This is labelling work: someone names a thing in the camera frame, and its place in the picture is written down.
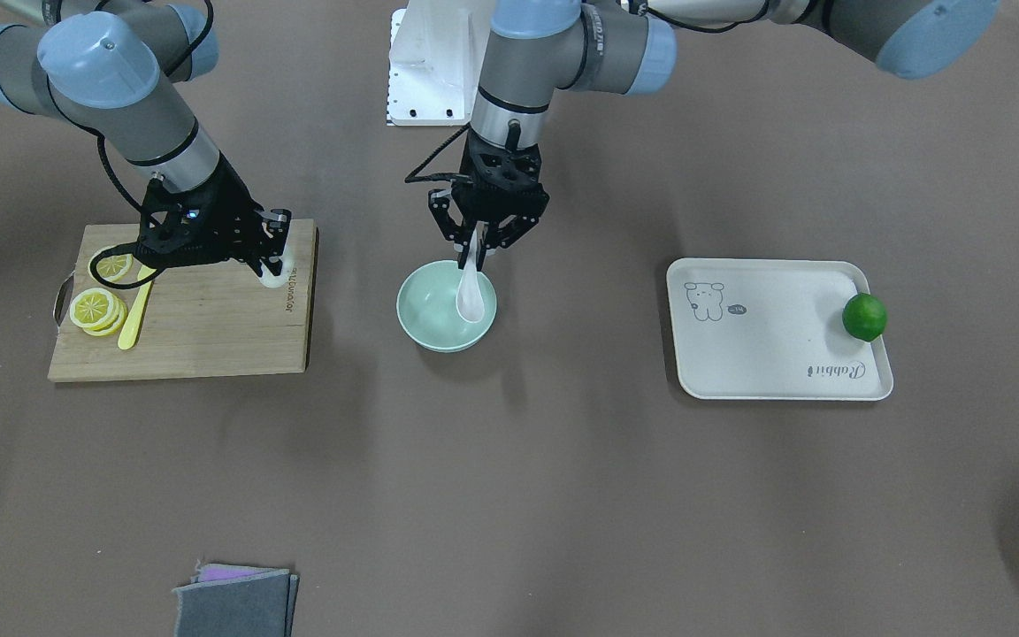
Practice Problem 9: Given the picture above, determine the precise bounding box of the grey folded cloth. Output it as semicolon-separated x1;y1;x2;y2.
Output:
173;562;299;636

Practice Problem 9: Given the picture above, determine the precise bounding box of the single lemon slice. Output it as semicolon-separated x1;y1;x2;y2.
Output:
88;249;135;285

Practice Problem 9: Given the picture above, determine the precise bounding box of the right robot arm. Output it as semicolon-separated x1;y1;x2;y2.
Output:
0;1;294;288

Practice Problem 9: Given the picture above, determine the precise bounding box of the beige rabbit tray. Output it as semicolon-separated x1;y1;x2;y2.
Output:
664;257;894;402

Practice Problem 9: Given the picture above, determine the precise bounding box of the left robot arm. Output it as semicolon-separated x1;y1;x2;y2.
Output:
408;1;999;270

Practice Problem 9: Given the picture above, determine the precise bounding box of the black camera cable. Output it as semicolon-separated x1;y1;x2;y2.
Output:
404;124;475;187

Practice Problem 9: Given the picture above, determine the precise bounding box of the green lime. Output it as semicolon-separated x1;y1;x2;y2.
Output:
841;293;888;342

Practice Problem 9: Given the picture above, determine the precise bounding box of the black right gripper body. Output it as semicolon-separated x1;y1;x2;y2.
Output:
135;157;267;271

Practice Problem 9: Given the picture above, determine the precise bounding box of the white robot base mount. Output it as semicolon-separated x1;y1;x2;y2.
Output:
386;1;494;127

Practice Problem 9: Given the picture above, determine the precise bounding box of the white steamed bun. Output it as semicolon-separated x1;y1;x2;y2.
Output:
259;265;294;289

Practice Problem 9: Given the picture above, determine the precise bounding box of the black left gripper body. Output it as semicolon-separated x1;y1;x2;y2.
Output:
428;146;549;249

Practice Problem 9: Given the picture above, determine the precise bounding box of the yellow plastic knife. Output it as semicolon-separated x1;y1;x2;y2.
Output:
118;265;158;350

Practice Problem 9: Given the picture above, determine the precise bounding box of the white ceramic spoon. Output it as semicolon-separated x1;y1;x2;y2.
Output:
455;243;487;324

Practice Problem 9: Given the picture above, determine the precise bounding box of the mint green bowl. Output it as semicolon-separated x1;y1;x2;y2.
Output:
396;259;498;352

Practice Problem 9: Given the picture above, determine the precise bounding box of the bamboo cutting board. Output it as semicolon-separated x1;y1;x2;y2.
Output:
48;219;317;382

